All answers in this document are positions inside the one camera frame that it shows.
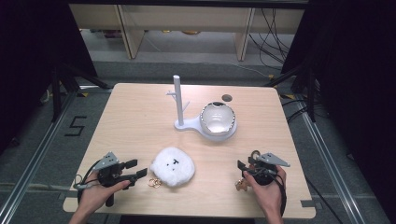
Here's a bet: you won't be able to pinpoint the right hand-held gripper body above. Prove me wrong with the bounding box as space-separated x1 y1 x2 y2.
247 152 291 187

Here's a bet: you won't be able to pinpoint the left hand-held gripper cable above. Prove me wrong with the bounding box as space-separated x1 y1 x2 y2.
73 160 105 203

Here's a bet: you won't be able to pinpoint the aluminium floor rail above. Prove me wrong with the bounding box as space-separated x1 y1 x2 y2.
294 98 369 224
0 90 79 224

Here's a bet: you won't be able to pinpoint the black hanging cables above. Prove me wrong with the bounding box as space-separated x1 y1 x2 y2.
247 7 296 71

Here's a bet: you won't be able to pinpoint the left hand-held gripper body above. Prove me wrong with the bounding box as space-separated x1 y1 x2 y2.
92 151 138 208

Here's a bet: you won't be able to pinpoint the black floor cables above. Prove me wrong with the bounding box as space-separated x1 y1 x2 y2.
280 97 313 124

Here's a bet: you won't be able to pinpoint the white fluffy plush keychain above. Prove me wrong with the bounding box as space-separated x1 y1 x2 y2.
147 147 196 189

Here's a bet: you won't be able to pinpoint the hand-held gripper cable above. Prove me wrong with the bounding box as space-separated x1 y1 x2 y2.
248 167 288 217
73 160 105 203

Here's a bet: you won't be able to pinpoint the white jewelry stand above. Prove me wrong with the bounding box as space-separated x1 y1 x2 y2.
165 75 238 143

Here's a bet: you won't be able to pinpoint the black metal stand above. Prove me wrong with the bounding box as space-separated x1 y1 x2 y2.
263 61 319 123
50 61 112 123

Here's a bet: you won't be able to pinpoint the right hand-held gripper cable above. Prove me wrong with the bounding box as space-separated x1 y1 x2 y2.
248 167 288 217

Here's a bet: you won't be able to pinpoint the person's left hand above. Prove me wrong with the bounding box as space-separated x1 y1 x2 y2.
78 179 132 217

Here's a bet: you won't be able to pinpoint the person's right hand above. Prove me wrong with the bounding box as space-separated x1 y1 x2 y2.
243 165 287 217

